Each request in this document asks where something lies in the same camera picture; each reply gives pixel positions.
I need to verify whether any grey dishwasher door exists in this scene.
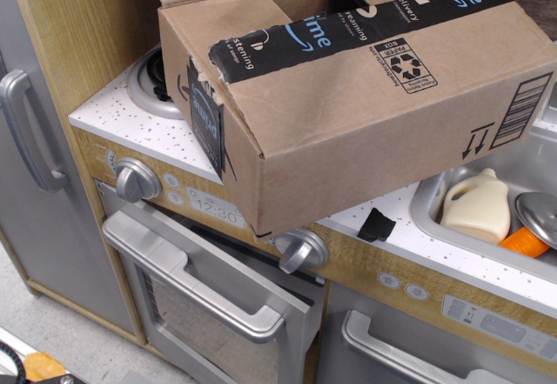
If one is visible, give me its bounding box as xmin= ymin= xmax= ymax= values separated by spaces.
xmin=316 ymin=284 xmax=556 ymax=383

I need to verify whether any grey oven door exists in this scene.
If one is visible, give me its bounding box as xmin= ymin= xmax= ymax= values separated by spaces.
xmin=102 ymin=208 xmax=327 ymax=384

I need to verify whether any grey fridge door handle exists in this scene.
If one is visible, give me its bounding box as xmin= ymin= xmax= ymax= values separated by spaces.
xmin=1 ymin=69 xmax=68 ymax=193

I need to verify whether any cream toy detergent bottle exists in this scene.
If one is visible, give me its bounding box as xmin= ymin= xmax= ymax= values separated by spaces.
xmin=440 ymin=168 xmax=511 ymax=245

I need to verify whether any black tape scrap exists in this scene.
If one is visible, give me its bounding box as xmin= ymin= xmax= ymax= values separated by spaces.
xmin=357 ymin=207 xmax=396 ymax=242

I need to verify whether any large brown cardboard box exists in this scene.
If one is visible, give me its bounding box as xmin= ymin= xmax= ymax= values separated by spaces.
xmin=158 ymin=0 xmax=556 ymax=238

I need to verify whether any orange toy carrot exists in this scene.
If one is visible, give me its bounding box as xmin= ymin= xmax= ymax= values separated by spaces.
xmin=499 ymin=226 xmax=550 ymax=258

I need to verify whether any silver stove knob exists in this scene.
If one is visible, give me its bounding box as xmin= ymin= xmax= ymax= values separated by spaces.
xmin=273 ymin=228 xmax=329 ymax=273
xmin=116 ymin=157 xmax=162 ymax=204

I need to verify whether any grey fridge door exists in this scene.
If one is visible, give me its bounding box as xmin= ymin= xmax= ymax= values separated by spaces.
xmin=1 ymin=0 xmax=135 ymax=336

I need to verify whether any silver stove burner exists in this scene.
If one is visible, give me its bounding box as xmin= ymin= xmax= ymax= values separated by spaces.
xmin=127 ymin=44 xmax=183 ymax=120

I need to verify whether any toy kitchen wooden unit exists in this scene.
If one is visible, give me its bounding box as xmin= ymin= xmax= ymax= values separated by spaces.
xmin=17 ymin=0 xmax=556 ymax=376

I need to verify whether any silver right stove knob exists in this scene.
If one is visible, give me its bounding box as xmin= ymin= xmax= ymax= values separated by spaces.
xmin=273 ymin=228 xmax=329 ymax=273

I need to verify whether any silver pot lid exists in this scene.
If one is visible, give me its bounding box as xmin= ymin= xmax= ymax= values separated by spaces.
xmin=515 ymin=192 xmax=556 ymax=249

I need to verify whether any silver left stove knob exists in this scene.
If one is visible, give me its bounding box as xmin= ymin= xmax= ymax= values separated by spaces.
xmin=116 ymin=157 xmax=162 ymax=204

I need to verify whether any orange object bottom left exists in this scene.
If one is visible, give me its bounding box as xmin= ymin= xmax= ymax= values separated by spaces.
xmin=23 ymin=352 xmax=66 ymax=382

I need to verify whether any grey toy sink basin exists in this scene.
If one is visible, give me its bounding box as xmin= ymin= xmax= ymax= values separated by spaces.
xmin=410 ymin=91 xmax=557 ymax=287

